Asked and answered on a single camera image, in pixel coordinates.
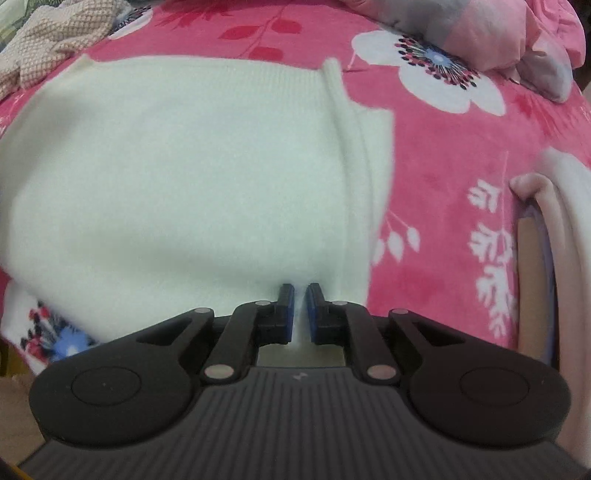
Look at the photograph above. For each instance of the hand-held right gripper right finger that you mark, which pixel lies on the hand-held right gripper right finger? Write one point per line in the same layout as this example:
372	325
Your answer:
314	314

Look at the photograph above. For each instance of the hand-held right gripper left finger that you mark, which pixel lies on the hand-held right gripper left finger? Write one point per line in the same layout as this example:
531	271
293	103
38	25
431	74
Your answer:
288	314

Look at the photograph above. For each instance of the cream knitted sweater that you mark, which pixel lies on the cream knitted sweater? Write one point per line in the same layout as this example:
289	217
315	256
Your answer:
184	184

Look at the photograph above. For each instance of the pink floral bedsheet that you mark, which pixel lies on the pink floral bedsheet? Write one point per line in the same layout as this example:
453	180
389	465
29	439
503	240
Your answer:
438	152

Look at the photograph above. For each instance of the tan cardboard box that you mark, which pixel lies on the tan cardboard box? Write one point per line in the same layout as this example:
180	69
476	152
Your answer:
11	401

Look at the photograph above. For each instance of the pink and blue quilt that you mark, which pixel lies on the pink and blue quilt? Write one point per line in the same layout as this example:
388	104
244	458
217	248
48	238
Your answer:
485	32

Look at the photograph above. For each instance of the pink white checkered garment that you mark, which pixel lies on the pink white checkered garment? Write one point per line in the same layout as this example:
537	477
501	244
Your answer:
55	41

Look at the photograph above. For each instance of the pink white bed frame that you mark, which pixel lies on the pink white bed frame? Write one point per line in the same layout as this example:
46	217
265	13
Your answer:
568	207

